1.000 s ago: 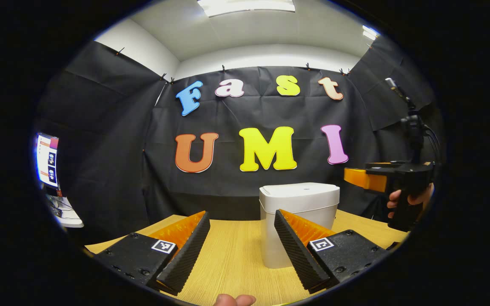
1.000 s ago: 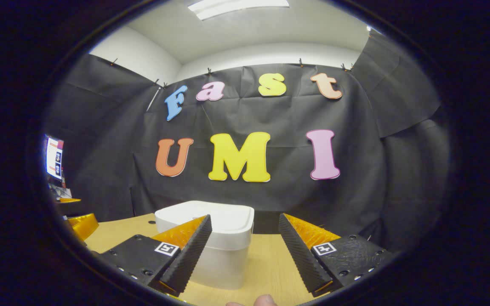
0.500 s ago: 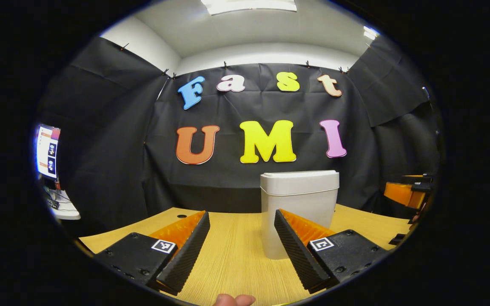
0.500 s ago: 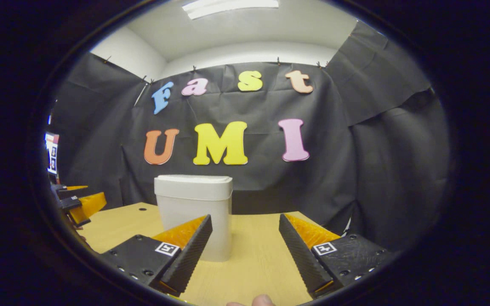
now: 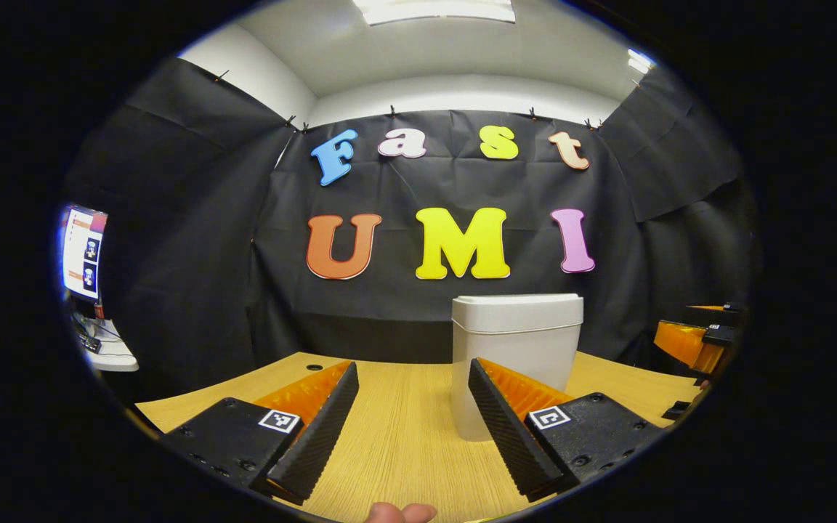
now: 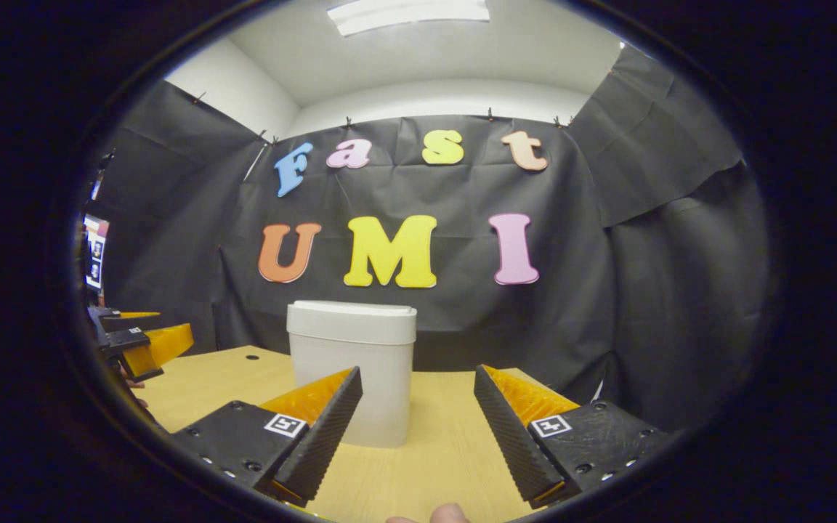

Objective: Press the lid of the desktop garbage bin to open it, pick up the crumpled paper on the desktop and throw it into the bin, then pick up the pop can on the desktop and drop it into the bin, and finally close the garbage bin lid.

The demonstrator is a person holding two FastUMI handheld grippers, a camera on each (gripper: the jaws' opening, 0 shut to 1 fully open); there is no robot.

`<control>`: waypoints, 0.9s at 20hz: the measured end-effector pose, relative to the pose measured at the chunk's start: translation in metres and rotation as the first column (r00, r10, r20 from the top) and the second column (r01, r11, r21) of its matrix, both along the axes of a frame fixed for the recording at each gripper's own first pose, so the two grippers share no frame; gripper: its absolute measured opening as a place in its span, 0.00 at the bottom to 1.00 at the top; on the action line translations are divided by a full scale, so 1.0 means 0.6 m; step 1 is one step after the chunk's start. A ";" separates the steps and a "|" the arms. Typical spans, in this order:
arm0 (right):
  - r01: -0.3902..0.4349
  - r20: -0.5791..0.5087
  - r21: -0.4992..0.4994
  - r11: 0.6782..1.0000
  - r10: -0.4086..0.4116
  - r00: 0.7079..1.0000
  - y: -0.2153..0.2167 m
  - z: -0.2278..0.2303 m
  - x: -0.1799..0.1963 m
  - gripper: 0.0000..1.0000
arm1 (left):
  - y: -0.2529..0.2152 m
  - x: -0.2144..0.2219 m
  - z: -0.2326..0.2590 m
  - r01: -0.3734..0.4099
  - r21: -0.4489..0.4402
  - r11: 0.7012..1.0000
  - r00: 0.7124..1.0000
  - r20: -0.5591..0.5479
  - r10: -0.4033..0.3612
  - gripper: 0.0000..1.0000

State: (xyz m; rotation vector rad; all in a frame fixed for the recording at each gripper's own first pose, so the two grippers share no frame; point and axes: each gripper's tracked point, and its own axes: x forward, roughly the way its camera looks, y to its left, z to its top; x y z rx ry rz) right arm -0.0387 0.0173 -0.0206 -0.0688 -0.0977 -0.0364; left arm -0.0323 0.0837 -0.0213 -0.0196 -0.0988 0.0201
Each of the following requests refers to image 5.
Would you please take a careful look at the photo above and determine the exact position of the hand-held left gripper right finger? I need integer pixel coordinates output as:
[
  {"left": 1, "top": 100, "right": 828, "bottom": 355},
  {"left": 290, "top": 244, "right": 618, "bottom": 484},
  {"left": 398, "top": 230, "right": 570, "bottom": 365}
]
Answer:
[{"left": 468, "top": 357, "right": 666, "bottom": 503}]

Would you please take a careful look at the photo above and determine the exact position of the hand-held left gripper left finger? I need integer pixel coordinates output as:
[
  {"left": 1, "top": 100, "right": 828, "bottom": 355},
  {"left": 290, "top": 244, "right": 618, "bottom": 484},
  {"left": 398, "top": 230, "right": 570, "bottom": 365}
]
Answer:
[{"left": 161, "top": 361, "right": 361, "bottom": 507}]

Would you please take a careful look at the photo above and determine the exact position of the white desktop garbage bin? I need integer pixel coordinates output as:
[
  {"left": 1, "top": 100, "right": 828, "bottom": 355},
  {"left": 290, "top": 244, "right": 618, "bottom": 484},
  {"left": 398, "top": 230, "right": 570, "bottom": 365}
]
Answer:
[{"left": 451, "top": 293, "right": 585, "bottom": 442}]

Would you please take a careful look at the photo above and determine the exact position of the wooden desktop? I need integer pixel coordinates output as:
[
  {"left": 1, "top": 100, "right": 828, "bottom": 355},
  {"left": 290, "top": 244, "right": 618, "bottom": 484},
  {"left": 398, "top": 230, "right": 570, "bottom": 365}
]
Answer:
[{"left": 135, "top": 351, "right": 703, "bottom": 523}]

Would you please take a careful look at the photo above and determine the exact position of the black backdrop cloth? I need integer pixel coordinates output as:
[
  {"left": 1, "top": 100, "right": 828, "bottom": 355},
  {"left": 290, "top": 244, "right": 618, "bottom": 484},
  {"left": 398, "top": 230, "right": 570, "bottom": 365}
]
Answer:
[{"left": 59, "top": 57, "right": 761, "bottom": 404}]

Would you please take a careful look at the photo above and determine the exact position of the white side table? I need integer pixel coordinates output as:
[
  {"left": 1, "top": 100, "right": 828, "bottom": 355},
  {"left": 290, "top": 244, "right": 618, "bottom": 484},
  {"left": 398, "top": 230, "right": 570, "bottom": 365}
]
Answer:
[{"left": 70, "top": 312, "right": 140, "bottom": 373}]

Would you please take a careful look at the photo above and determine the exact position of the long ceiling light panel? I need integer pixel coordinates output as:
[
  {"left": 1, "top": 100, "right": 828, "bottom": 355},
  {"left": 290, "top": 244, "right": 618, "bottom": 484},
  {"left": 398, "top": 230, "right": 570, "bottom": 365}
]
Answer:
[{"left": 352, "top": 0, "right": 517, "bottom": 26}]

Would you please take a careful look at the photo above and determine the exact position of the wall poster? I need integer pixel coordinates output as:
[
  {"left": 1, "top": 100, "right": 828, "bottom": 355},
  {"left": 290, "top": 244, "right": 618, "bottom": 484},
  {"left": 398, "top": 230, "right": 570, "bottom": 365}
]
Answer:
[{"left": 61, "top": 205, "right": 109, "bottom": 302}]

